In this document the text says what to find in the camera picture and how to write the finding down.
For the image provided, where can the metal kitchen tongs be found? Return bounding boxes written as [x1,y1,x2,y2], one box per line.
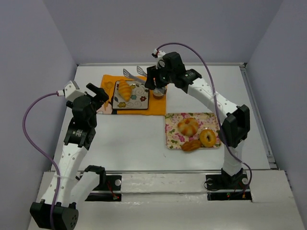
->
[122,66,147,85]

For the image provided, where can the round twisted bread bun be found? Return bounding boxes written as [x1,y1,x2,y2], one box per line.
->
[177,118,199,137]

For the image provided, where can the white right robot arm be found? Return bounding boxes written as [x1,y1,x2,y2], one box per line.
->
[145,49,250,176]

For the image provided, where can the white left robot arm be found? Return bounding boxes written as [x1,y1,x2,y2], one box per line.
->
[30,81,108,230]

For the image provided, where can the croissant bread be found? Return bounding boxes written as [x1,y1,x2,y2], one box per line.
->
[118,80,132,102]

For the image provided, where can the oval brown bread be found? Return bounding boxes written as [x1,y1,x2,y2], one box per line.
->
[181,139,202,152]

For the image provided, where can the small metal cup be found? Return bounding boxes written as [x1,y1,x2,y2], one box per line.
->
[153,87,167,100]

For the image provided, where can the square flower pattern plate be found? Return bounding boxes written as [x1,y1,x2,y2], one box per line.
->
[112,80,149,110]

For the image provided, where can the floral rectangular tray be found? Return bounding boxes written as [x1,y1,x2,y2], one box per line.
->
[165,113,222,150]

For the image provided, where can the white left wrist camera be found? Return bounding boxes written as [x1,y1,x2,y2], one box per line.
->
[63,80,83,102]

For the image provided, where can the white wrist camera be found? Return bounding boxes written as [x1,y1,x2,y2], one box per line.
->
[152,49,166,69]
[63,80,83,102]

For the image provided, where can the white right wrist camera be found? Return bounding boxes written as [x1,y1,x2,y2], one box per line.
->
[152,49,166,69]

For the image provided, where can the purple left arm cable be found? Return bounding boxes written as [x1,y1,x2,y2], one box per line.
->
[22,92,65,230]

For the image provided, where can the bagel ring bread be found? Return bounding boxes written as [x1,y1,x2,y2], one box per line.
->
[199,129,216,148]

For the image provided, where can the front aluminium rail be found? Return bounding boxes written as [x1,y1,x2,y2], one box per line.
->
[49,169,280,174]

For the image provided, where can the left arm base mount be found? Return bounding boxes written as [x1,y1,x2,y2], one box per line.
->
[85,174,122,202]

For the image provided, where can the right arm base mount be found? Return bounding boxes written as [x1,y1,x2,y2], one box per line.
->
[203,173,252,201]

